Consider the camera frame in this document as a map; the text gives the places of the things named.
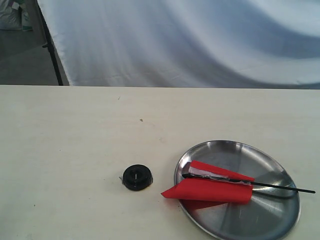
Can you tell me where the white backdrop cloth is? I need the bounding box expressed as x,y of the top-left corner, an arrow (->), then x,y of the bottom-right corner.
38,0 -> 320,89

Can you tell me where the red flag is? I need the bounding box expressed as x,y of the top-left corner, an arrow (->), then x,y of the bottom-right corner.
161,160 -> 315,204

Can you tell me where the black round flag base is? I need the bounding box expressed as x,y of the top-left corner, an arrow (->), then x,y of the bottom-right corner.
119,164 -> 153,192

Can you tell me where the black stand pole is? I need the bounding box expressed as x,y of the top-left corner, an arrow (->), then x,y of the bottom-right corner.
35,0 -> 64,86

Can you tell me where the white sack in background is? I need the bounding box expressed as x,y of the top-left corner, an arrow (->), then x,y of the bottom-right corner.
0,0 -> 33,32

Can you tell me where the round steel plate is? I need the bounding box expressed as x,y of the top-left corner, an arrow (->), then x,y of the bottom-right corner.
173,140 -> 301,240

